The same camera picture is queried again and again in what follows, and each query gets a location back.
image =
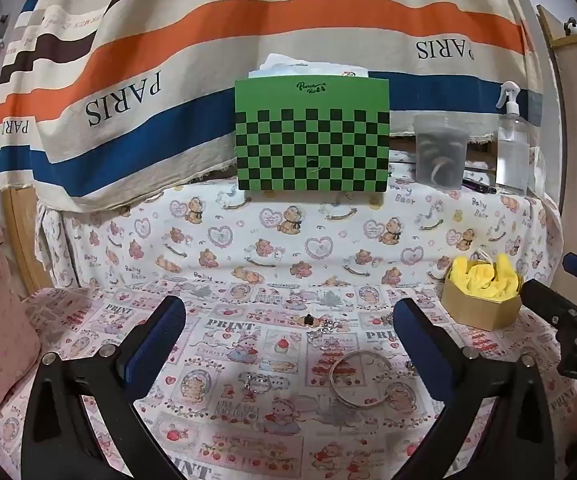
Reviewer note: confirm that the silver bangle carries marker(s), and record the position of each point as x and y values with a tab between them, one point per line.
338	395

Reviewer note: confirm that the bear print cloth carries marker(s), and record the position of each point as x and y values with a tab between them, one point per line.
248	230

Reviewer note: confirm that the striped cloth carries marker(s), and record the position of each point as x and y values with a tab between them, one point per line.
218	35

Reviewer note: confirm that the white papers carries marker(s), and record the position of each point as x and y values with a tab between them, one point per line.
308	67

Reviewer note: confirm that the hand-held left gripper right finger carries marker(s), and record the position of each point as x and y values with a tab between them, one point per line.
426	355

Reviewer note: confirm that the strawberry print cloth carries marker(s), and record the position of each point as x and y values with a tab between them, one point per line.
248	440

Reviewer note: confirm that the wooden frame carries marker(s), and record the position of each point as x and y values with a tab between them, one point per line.
23	240

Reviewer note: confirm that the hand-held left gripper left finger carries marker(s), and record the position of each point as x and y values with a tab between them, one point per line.
156	355

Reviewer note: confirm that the gold hexagonal box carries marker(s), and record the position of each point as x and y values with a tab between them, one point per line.
478	312

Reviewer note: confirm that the wooden shelf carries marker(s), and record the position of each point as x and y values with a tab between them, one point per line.
551	25

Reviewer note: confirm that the green checkered box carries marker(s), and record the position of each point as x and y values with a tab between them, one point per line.
313	135

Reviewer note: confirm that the clear plastic container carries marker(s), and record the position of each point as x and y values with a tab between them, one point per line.
441	150

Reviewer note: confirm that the clear spray bottle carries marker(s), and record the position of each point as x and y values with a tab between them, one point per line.
512	155

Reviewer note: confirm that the dark pen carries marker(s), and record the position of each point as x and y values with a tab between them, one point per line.
478	186

